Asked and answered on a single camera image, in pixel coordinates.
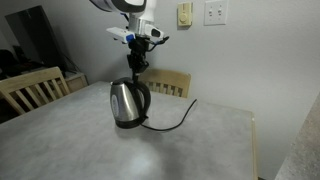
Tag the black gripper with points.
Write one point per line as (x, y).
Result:
(137, 50)

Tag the stainless steel electric kettle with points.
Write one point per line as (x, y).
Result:
(125, 103)

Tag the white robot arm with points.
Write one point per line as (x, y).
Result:
(133, 6)

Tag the black kettle power base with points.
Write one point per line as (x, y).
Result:
(128, 124)

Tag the light wood chair curved backrest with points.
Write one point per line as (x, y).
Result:
(170, 78)

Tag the light wood side cabinet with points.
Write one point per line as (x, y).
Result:
(76, 81)

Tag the dark flat screen monitor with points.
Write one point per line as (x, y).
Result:
(33, 33)

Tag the light wood chair slatted back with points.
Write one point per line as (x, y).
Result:
(26, 80)

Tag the black bulky item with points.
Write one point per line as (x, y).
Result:
(8, 61)

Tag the grey speckled countertop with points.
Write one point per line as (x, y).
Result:
(306, 150)

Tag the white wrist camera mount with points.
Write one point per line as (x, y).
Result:
(118, 33)

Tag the beige wall thermostat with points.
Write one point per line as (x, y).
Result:
(185, 15)

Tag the white light switch plate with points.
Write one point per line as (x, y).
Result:
(216, 18)

